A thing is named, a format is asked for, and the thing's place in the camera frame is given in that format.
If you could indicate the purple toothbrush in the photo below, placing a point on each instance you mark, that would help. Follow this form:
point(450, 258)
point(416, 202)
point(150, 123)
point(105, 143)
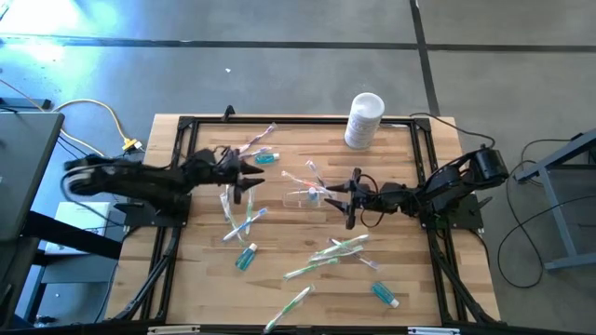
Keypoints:
point(258, 151)
point(370, 263)

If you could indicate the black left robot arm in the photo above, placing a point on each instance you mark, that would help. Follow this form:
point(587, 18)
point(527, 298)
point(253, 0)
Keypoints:
point(139, 179)

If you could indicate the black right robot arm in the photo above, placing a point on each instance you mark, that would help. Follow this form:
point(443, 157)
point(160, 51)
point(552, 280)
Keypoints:
point(442, 186)

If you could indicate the white cylindrical container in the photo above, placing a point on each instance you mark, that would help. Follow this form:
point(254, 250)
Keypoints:
point(364, 123)

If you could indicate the blue-grey metal cart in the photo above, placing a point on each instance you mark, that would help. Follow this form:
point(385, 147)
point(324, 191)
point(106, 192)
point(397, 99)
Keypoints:
point(559, 157)

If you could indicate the blue toothbrush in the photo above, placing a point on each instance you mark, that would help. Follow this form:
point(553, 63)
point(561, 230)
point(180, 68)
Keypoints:
point(245, 225)

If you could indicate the black workstation desk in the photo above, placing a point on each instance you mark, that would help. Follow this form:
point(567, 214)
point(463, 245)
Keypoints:
point(23, 163)

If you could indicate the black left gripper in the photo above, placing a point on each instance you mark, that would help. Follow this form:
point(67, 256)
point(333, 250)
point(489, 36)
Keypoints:
point(209, 170)

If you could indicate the white box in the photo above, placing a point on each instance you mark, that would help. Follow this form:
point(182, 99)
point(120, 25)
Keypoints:
point(84, 216)

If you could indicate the white bracket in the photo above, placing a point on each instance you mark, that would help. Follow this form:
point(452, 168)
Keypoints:
point(173, 330)
point(433, 330)

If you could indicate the black power strip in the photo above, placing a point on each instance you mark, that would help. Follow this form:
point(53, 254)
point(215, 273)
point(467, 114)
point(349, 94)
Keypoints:
point(28, 103)

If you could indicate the black aluminium table frame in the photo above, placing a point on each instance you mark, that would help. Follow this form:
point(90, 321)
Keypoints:
point(302, 120)

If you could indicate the black clamp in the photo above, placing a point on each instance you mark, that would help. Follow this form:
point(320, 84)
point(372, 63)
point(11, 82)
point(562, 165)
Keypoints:
point(228, 112)

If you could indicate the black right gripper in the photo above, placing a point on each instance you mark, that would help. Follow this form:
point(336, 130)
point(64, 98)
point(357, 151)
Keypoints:
point(365, 197)

